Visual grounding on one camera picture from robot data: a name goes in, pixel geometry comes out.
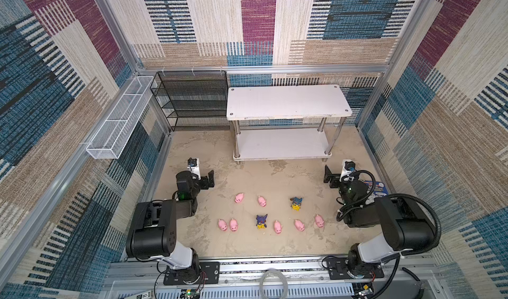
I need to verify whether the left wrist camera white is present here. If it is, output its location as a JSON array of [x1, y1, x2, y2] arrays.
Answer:
[[187, 158, 201, 180]]

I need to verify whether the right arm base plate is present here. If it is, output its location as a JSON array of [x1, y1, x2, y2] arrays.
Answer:
[[321, 255, 385, 280]]

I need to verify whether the purple yellow toy figure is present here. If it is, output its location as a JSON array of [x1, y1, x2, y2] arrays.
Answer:
[[256, 214, 268, 229]]

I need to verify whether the blue yellow toy figure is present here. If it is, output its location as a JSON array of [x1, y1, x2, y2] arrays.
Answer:
[[290, 197, 303, 211]]

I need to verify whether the blue picture book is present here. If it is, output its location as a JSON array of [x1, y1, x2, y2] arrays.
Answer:
[[362, 180, 388, 199]]

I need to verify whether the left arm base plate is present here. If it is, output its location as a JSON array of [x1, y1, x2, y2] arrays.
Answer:
[[163, 261, 220, 286]]

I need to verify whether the pink pig toy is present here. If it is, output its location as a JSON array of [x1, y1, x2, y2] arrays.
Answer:
[[230, 218, 238, 232], [234, 193, 245, 203], [218, 219, 228, 232], [314, 214, 325, 228], [273, 220, 283, 234], [257, 196, 267, 207], [294, 219, 305, 232]]

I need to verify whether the clear tubing coil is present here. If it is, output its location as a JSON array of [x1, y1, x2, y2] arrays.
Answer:
[[259, 269, 289, 299]]

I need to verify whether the white two-tier shelf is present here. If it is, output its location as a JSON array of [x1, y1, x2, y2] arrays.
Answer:
[[226, 85, 353, 162]]

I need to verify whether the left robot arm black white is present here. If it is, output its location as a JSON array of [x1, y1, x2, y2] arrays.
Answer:
[[126, 170, 220, 287]]

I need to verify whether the black wire mesh rack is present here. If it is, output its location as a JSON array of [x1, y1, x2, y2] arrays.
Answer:
[[151, 71, 229, 132]]

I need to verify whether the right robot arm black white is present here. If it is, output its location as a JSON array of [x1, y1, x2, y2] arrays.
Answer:
[[323, 160, 442, 280]]

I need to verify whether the white wire mesh basket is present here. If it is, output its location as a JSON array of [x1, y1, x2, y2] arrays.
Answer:
[[86, 76, 154, 160]]

